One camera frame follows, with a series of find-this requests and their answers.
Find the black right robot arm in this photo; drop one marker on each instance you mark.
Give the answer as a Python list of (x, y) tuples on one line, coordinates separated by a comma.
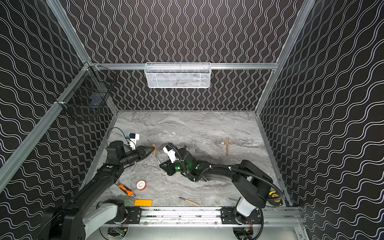
[(255, 186)]

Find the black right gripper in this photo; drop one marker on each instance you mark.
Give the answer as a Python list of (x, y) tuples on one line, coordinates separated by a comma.
[(172, 166)]

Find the white wire mesh basket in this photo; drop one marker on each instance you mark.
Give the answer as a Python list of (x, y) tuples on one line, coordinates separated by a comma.
[(176, 75)]

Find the yellow card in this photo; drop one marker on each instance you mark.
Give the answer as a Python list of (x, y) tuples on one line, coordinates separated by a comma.
[(143, 203)]

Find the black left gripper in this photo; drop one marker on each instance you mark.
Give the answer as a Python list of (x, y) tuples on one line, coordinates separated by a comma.
[(139, 152)]

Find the tan pen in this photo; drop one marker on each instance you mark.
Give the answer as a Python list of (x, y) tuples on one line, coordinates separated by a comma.
[(158, 160), (227, 146)]

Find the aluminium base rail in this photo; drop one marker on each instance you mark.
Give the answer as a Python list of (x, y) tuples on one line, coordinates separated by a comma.
[(190, 217)]

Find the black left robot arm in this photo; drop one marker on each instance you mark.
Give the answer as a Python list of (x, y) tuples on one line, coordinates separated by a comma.
[(70, 221)]

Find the black wire mesh basket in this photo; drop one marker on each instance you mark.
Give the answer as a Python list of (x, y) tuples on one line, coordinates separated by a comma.
[(89, 97)]

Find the yellow black tape measure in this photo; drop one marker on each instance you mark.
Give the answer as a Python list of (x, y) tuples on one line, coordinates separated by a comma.
[(274, 200)]

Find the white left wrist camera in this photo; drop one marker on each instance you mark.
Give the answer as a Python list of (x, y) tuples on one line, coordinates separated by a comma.
[(132, 140)]

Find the red white tape roll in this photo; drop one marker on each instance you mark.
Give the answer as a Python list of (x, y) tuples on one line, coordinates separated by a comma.
[(141, 185)]

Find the orange utility knife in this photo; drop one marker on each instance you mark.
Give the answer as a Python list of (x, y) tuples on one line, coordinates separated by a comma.
[(127, 191)]

